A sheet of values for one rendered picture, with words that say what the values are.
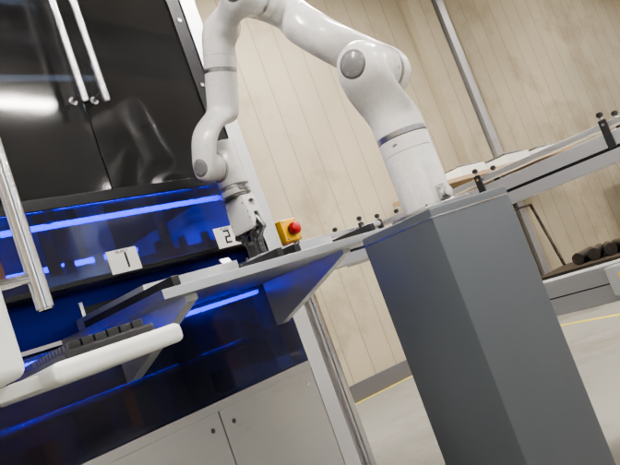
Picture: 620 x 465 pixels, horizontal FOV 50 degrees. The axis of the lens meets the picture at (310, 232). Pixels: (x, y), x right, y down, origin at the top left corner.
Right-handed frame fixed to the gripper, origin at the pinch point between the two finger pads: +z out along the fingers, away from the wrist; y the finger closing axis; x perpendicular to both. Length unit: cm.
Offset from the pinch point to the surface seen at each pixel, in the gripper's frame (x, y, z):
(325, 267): -7.6, -15.0, 11.2
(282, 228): -22.7, 10.8, -5.8
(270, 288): -7.6, 8.4, 10.9
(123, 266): 33.8, 11.2, -5.9
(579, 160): -90, -56, 6
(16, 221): 80, -44, -6
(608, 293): -93, -47, 49
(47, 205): 48, 11, -25
